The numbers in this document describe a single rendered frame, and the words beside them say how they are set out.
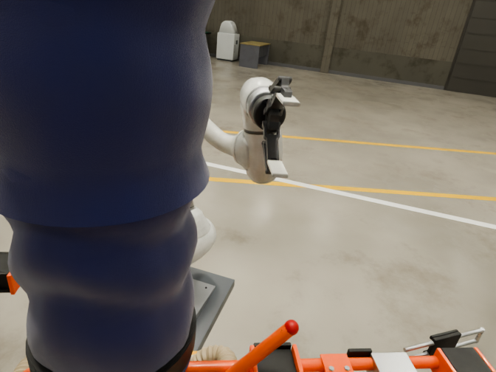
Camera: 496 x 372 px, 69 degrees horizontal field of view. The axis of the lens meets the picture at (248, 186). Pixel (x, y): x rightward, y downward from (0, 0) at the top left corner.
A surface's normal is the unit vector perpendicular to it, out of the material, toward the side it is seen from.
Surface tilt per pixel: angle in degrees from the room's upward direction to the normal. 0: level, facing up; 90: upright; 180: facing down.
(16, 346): 0
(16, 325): 0
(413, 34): 90
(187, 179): 71
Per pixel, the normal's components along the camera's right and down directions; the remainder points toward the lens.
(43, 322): -0.56, 0.09
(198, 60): 0.96, -0.07
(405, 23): -0.30, 0.40
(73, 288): -0.18, 0.71
